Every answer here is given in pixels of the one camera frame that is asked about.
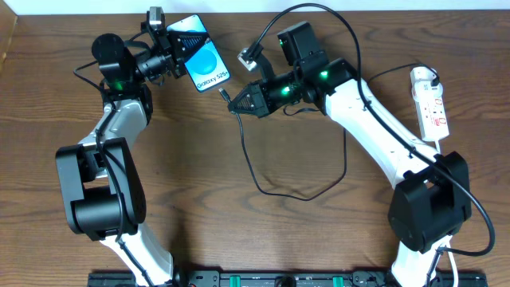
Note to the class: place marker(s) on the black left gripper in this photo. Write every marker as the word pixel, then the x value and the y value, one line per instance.
pixel 175 56

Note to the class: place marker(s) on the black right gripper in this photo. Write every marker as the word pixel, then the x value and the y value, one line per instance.
pixel 262 98

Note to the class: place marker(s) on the blue Galaxy smartphone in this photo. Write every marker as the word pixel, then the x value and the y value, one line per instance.
pixel 206 68

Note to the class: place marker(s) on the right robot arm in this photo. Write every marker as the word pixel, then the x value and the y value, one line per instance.
pixel 431 198

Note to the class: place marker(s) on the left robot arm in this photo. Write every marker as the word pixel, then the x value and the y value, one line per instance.
pixel 102 193

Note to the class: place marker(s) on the white USB charger plug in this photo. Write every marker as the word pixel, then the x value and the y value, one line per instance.
pixel 424 74

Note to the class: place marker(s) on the brown cardboard panel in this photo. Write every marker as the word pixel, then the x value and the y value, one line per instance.
pixel 8 22

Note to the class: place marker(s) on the white power strip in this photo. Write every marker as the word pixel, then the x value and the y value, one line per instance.
pixel 431 112

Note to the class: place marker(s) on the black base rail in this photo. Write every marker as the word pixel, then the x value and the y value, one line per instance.
pixel 210 278

